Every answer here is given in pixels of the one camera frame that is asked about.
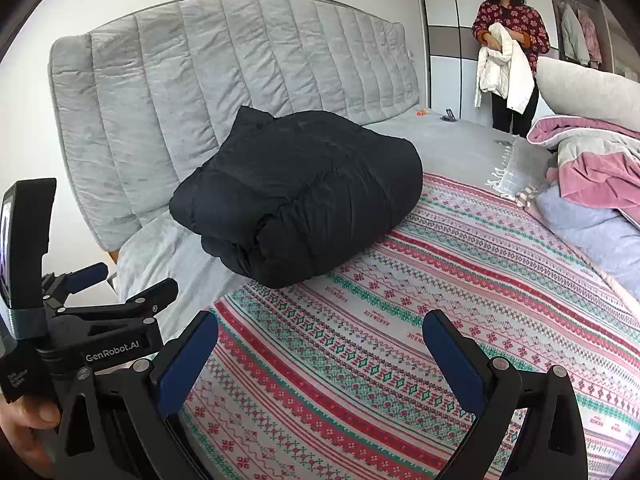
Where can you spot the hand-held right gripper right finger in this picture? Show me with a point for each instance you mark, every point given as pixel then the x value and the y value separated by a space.
pixel 455 365

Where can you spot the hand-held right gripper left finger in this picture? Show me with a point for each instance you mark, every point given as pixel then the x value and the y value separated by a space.
pixel 187 365

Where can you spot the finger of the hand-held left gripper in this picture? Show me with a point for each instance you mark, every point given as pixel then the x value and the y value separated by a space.
pixel 152 300
pixel 87 276

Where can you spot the black puffer jacket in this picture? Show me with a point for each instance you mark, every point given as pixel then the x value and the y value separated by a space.
pixel 300 185

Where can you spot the person's left hand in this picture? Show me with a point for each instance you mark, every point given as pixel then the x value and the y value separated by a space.
pixel 25 435

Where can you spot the patterned striped blanket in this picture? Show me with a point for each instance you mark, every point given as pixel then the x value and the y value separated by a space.
pixel 400 280

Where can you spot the striped beige cloth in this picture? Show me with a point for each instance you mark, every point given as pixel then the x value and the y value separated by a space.
pixel 527 196

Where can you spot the light blue duvet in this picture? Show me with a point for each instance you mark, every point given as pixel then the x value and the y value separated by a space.
pixel 590 230

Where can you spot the grey padded headboard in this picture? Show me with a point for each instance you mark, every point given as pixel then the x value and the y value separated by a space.
pixel 175 85

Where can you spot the grey fringed throw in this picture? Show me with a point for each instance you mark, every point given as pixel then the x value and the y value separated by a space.
pixel 525 165

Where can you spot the pink and grey blanket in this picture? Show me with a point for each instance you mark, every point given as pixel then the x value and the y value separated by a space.
pixel 590 160

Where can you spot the white jacket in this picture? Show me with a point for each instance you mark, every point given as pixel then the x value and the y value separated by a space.
pixel 517 75

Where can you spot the white pillow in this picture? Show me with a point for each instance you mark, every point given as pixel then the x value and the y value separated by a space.
pixel 585 90

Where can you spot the grey hanging garment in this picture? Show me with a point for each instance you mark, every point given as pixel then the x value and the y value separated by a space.
pixel 572 35

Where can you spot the pink hanging garment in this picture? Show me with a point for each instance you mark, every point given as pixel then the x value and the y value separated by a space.
pixel 592 40

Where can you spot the white wardrobe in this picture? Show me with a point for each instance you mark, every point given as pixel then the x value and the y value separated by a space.
pixel 445 10

